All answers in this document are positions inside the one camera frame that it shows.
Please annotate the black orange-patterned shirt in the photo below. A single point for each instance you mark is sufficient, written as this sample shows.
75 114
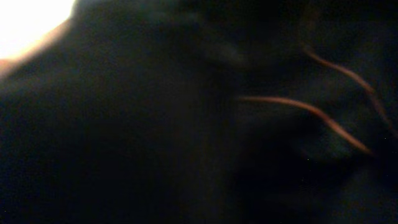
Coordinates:
205 112

